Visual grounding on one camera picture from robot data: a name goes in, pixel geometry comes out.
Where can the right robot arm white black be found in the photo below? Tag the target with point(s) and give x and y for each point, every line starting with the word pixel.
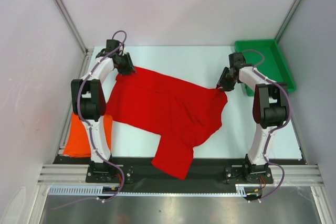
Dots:
pixel 271 112

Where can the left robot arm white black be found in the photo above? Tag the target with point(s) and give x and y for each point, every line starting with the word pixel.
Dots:
pixel 88 102

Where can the orange folded t-shirt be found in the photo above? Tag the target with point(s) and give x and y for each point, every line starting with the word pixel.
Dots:
pixel 78 144

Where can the red t-shirt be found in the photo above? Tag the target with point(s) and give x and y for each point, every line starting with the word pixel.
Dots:
pixel 184 114

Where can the white slotted cable duct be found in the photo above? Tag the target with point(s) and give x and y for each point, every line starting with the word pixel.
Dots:
pixel 83 190

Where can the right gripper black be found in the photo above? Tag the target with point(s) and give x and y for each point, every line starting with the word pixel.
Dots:
pixel 222 82

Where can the green plastic tray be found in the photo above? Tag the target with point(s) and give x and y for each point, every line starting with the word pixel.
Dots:
pixel 274 64

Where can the aluminium frame post right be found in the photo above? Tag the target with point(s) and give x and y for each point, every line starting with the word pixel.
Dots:
pixel 287 20

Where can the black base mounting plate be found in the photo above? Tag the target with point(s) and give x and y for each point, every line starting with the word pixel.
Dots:
pixel 147 176

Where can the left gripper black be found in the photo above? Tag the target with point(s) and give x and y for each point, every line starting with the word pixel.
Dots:
pixel 130 64

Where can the aluminium front rail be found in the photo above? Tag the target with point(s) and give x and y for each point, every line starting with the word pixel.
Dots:
pixel 75 174

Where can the aluminium frame rail left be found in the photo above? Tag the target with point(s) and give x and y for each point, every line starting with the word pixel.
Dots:
pixel 81 67

